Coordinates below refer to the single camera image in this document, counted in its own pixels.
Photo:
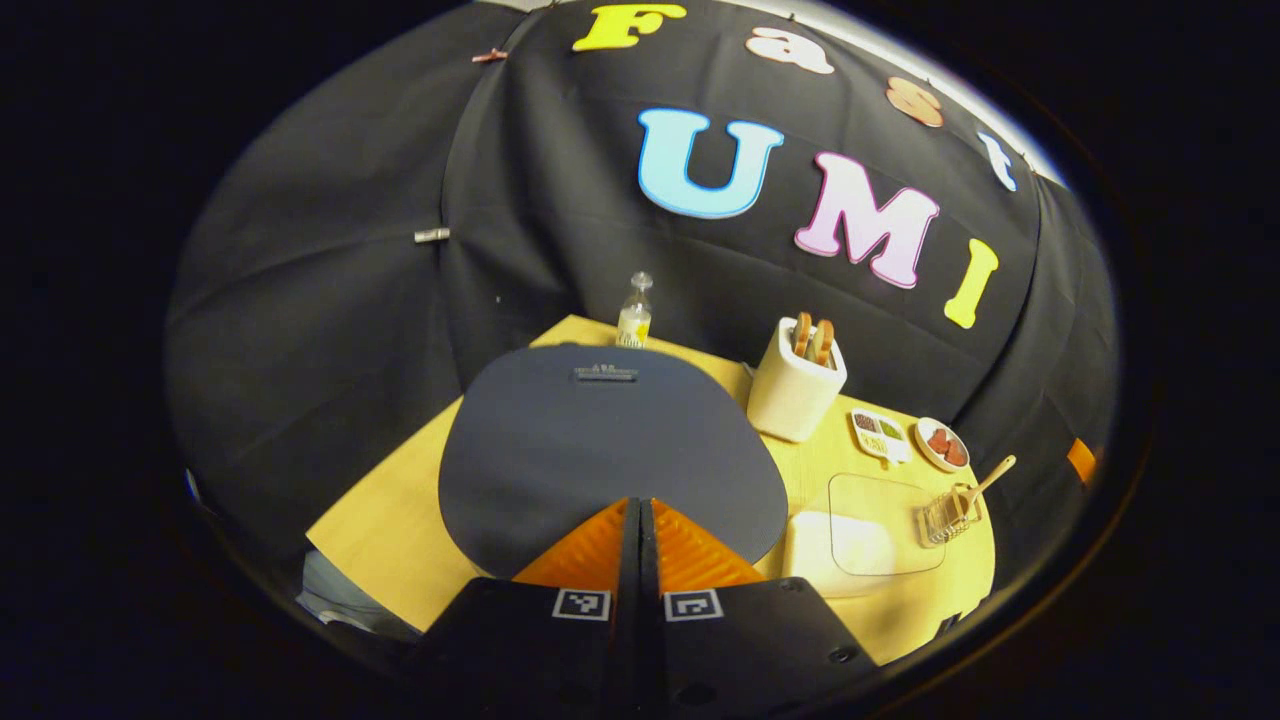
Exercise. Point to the blue grey cloth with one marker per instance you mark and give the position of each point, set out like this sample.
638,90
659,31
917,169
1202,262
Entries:
350,600

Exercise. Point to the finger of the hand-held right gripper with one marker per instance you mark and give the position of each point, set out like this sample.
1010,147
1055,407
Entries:
1081,460

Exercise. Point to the pink cloth clip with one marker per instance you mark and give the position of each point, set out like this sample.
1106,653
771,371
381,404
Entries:
490,55

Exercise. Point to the black backdrop cloth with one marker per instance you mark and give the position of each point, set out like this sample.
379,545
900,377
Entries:
330,330

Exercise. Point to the black rice cooker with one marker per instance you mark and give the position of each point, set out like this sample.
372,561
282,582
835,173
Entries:
600,450

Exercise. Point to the white toaster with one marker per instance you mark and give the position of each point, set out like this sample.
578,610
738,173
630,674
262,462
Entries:
790,395

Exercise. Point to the clear box of rice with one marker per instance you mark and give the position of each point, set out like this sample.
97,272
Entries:
850,545

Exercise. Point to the white divided dish of beans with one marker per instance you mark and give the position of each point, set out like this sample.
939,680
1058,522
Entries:
880,435

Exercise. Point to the silver cloth clip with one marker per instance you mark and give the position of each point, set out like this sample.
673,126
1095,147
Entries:
432,235

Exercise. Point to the wooden spoon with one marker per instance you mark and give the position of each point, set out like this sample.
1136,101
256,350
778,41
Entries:
995,473

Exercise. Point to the red meat piece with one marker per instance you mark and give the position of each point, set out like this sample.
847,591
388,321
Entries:
937,441
956,452

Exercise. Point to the small clear glass bottle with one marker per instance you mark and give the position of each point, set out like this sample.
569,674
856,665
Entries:
633,320

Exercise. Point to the white round plate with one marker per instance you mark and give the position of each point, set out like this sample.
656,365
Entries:
935,462

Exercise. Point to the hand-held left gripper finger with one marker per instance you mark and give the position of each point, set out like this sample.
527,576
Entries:
630,600
648,600

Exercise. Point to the toasted bread slice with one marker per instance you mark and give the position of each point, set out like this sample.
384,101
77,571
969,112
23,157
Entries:
823,342
802,335

